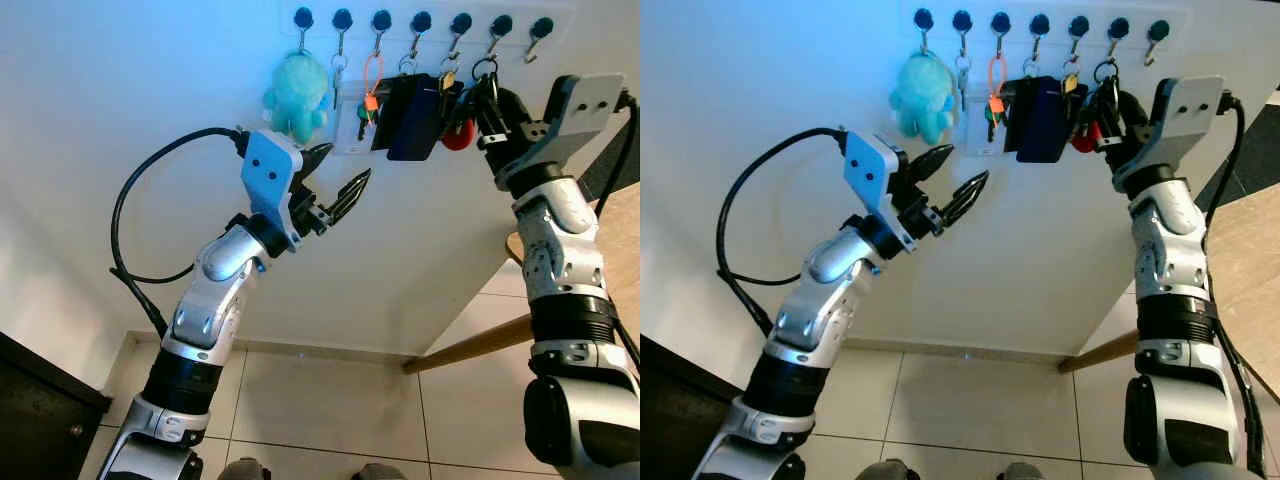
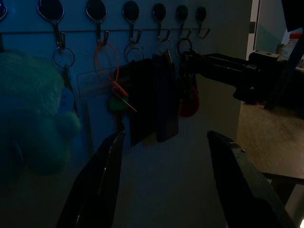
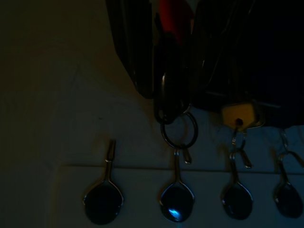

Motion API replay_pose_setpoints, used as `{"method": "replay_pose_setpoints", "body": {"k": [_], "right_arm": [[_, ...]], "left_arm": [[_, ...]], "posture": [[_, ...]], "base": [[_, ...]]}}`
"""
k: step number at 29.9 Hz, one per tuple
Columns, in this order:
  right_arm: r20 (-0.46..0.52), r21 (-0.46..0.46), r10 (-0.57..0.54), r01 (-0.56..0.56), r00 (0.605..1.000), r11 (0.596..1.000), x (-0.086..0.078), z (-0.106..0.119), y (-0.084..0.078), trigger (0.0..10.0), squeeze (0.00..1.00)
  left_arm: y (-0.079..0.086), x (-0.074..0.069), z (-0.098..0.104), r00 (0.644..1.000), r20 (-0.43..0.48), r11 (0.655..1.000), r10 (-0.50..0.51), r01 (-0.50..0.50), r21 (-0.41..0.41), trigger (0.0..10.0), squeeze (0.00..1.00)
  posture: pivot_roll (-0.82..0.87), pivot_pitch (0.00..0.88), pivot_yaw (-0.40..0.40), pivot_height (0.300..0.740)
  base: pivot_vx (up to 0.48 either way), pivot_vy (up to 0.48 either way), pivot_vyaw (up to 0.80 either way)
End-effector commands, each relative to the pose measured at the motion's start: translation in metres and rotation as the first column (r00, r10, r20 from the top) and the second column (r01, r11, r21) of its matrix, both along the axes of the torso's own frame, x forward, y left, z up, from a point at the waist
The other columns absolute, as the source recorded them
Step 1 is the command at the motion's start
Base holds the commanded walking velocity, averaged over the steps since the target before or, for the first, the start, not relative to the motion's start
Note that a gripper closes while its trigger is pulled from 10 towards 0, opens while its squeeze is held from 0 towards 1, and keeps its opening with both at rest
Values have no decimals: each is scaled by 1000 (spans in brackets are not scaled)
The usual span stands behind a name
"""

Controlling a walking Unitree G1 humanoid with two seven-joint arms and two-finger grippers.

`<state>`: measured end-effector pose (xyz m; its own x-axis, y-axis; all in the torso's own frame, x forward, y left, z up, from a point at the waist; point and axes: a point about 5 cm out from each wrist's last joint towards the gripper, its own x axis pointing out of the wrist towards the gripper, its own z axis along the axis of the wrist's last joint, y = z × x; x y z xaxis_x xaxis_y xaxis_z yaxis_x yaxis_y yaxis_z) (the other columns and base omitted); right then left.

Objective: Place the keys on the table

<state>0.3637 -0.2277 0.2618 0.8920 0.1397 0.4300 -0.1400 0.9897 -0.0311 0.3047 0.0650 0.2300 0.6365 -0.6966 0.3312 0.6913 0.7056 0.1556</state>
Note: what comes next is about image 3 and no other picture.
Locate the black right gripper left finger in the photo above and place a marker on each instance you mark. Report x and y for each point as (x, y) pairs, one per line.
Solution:
(133, 47)

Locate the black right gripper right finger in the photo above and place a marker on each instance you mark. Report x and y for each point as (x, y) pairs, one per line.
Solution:
(256, 59)

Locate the red key tag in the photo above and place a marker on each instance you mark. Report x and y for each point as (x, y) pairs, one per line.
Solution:
(174, 19)

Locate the black carabiner clip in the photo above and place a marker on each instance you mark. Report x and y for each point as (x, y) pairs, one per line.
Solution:
(167, 95)

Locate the yellow headed key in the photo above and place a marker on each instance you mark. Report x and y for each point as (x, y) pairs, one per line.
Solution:
(237, 112)

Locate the white key hook board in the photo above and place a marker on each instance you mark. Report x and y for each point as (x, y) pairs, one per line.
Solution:
(142, 190)

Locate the spoon shaped metal hook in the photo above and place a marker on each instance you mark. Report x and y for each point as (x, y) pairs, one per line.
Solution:
(288, 202)
(103, 204)
(177, 202)
(237, 202)

